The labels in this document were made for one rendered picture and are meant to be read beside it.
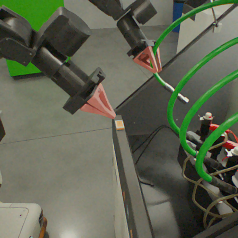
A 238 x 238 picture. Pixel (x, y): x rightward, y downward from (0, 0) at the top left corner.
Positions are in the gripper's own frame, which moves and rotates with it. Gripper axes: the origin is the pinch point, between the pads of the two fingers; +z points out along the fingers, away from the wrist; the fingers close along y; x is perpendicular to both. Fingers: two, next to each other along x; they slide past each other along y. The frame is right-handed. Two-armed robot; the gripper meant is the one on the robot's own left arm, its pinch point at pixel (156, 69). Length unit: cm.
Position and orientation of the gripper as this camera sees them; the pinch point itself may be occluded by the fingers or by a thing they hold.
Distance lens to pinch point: 76.7
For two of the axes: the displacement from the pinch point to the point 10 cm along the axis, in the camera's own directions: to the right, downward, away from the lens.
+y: 5.5, -2.6, 8.0
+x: -6.4, 4.8, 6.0
